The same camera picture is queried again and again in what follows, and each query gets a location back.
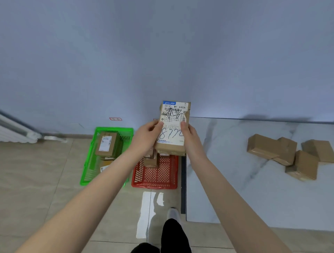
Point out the person's left hand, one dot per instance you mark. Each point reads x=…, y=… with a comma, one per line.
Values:
x=143, y=140

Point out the person's left forearm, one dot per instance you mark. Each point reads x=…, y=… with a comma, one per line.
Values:
x=83, y=200

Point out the white radiator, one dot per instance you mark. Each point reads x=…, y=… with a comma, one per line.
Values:
x=13, y=133

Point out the yellow-taped cardboard box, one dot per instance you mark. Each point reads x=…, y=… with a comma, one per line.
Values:
x=104, y=163

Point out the grey skirting board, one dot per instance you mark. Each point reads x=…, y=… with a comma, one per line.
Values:
x=78, y=136

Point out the long narrow cardboard box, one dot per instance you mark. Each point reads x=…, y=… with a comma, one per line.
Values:
x=151, y=164

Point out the tall parcel with 9777 sticker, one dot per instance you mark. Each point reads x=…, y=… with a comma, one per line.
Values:
x=150, y=153

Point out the red-framed wall label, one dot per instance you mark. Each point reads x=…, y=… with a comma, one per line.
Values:
x=115, y=119

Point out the dark table side panel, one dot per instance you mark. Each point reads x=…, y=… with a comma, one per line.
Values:
x=183, y=187

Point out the small parcel marked 8772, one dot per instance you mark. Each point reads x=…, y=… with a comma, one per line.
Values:
x=169, y=149

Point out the pile of brown cardboard boxes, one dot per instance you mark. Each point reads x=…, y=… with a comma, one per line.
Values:
x=263, y=146

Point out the person's white right shoe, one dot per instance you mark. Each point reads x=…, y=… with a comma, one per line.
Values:
x=174, y=215

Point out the green plastic basket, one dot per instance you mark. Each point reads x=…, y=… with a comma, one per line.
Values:
x=114, y=129

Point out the person's black trousers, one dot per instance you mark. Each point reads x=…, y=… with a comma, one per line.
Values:
x=174, y=237

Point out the person's right forearm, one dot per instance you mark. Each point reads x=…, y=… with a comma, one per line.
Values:
x=234, y=206

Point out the red plastic basket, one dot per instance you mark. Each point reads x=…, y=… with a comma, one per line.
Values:
x=156, y=186

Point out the person's right hand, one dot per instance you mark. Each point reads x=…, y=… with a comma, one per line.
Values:
x=194, y=148

